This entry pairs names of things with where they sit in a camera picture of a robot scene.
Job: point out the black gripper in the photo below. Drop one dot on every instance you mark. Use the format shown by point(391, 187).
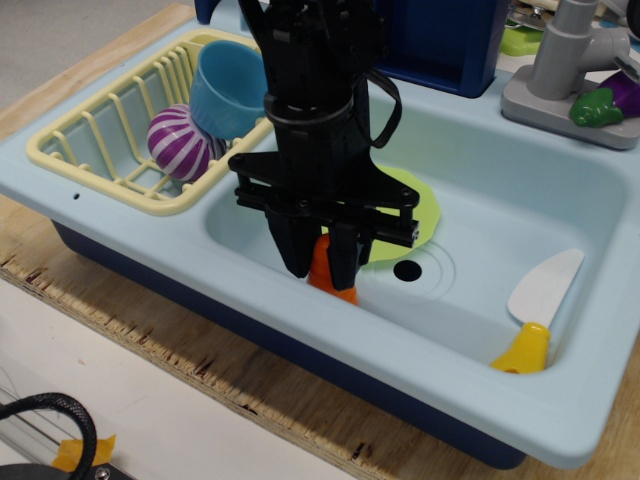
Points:
point(323, 158)

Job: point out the orange toy carrot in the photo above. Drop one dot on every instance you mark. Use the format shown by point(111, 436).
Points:
point(319, 274)

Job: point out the light green plastic plate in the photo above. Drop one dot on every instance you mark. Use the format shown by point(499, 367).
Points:
point(426, 213)

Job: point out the purple white striped ball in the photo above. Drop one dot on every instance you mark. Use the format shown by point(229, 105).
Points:
point(179, 147)

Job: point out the blue plastic cup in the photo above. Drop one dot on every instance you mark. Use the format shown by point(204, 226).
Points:
point(228, 89)

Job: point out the wooden board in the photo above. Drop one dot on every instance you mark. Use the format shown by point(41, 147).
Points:
point(186, 398)

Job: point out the light blue toy sink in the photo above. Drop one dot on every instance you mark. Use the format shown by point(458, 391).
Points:
point(510, 197)

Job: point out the cream yellow dish rack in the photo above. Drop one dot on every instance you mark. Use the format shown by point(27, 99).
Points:
point(100, 143)

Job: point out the white yellow toy knife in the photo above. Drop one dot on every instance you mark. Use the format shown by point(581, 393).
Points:
point(534, 303)

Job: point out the dark blue plastic box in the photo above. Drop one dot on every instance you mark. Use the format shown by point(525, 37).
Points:
point(314, 52)

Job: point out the lime green toy dish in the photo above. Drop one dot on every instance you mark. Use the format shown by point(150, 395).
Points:
point(520, 41)

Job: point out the grey toy faucet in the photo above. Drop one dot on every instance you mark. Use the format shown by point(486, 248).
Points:
point(542, 94)

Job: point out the purple green toy eggplant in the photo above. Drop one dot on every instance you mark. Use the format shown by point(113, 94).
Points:
point(614, 100)

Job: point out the yellow tape piece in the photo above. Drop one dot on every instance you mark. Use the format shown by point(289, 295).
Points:
point(70, 451)

